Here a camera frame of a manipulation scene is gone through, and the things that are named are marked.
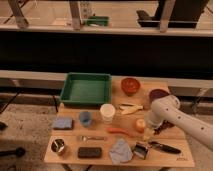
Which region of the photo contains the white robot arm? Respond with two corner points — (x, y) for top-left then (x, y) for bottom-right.
(145, 95), (213, 151)

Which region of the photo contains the green plastic tray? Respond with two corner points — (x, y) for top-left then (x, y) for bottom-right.
(60, 72), (111, 106)

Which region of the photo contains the red-brown bowl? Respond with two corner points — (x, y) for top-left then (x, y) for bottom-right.
(121, 77), (140, 96)

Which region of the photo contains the white paper cup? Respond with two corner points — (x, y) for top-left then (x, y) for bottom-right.
(100, 104), (116, 122)

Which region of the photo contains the wooden spatula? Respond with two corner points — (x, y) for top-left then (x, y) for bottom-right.
(119, 104), (144, 115)

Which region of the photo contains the blue plastic cup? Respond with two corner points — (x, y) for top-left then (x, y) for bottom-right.
(79, 111), (92, 127)

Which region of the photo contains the orange carrot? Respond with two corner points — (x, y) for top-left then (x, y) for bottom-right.
(106, 127), (132, 137)

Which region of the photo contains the purple bowl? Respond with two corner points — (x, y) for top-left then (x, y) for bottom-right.
(149, 89), (169, 102)

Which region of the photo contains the wooden folding table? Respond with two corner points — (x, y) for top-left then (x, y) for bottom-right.
(44, 78), (195, 168)

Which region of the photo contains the silver fork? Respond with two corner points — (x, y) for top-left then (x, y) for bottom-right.
(78, 135), (107, 141)

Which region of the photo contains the blue sponge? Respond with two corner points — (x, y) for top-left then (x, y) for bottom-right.
(52, 118), (73, 130)

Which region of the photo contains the green box on shelf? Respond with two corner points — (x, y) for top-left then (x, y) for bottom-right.
(86, 16), (109, 26)

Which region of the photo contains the light blue cloth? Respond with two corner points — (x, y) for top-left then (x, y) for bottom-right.
(109, 138), (133, 165)

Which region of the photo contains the black sponge block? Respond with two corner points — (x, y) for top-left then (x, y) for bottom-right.
(78, 147), (102, 158)

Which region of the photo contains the dark red chili pepper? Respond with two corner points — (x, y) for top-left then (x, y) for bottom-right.
(154, 121), (173, 135)

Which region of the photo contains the small metal container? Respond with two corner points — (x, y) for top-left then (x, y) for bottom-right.
(133, 143), (148, 160)

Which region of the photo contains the steel cup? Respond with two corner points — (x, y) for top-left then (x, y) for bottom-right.
(51, 139), (65, 155)

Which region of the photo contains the black handled peeler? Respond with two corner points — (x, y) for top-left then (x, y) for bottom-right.
(148, 141), (181, 154)

